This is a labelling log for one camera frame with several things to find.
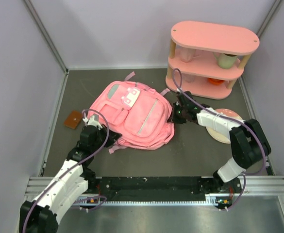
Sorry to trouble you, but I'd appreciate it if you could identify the pink cup on shelf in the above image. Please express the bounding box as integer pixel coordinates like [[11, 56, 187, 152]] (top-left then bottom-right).
[[180, 48, 196, 63]]

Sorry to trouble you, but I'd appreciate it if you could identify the orange bowl on shelf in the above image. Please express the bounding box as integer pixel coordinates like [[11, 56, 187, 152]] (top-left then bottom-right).
[[207, 78, 225, 85]]

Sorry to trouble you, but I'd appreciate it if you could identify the pink white floral plate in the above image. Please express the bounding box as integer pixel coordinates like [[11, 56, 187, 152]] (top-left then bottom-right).
[[206, 108, 243, 144]]

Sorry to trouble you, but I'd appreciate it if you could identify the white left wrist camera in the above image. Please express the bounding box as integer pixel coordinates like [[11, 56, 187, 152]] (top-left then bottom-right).
[[83, 114, 102, 130]]

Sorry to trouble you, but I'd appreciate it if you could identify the pink student backpack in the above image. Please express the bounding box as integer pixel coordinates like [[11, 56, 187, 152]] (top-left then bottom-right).
[[82, 72, 174, 153]]

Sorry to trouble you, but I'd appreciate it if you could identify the clear glass on shelf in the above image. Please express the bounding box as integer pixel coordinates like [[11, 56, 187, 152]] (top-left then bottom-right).
[[184, 74, 195, 83]]

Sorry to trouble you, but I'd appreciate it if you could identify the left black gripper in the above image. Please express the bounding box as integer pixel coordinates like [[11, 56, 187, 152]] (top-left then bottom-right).
[[91, 124, 122, 152]]

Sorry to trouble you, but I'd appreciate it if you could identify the green mug on shelf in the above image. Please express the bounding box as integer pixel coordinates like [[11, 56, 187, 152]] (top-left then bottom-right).
[[213, 52, 237, 69]]

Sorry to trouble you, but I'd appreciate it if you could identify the pink three-tier shelf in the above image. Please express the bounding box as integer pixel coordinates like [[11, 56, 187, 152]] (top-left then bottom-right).
[[166, 21, 260, 100]]

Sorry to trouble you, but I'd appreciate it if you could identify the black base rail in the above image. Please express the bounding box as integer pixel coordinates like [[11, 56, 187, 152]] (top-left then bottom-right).
[[85, 177, 241, 202]]

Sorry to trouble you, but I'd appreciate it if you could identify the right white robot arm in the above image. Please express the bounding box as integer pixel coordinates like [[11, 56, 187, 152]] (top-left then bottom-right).
[[168, 91, 271, 192]]

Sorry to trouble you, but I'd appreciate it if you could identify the brown leather card wallet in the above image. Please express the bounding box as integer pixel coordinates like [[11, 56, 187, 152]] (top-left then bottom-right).
[[64, 110, 82, 129]]

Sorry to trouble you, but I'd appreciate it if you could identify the grey slotted cable duct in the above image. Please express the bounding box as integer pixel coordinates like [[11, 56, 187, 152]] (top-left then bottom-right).
[[72, 195, 232, 208]]

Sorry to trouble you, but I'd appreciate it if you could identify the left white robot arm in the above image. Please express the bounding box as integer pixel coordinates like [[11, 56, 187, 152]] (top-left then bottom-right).
[[18, 125, 121, 233]]

